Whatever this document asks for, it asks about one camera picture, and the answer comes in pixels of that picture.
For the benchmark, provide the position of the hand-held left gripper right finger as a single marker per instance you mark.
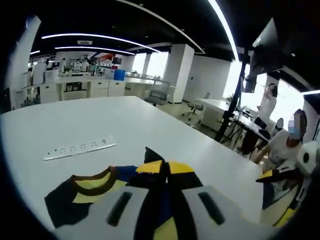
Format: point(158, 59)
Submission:
point(225, 222)

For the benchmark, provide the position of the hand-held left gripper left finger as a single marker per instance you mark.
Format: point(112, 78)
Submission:
point(130, 217)

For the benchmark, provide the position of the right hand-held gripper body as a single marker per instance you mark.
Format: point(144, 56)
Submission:
point(310, 157)

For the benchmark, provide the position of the blue yellow black garment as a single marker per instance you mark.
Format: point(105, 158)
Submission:
point(67, 205)

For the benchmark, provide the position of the white power strip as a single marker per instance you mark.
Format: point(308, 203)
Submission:
point(80, 148)

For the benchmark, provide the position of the white office desk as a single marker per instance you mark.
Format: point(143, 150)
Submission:
point(215, 110)

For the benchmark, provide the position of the black monitor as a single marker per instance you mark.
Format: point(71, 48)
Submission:
point(267, 50)

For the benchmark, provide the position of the grey mesh office chair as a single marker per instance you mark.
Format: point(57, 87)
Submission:
point(160, 90)

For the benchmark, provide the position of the white counter with cabinets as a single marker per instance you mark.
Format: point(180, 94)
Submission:
point(100, 87)

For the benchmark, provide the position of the narrow white pillar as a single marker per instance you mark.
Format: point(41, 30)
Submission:
point(178, 75)

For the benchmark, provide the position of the blue plastic box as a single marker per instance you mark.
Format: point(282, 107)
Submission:
point(120, 74)

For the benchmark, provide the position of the long ceiling light strip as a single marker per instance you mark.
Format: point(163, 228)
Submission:
point(100, 38)
point(95, 48)
point(225, 25)

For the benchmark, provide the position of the wide white pillar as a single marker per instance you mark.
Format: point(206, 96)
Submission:
point(20, 70)

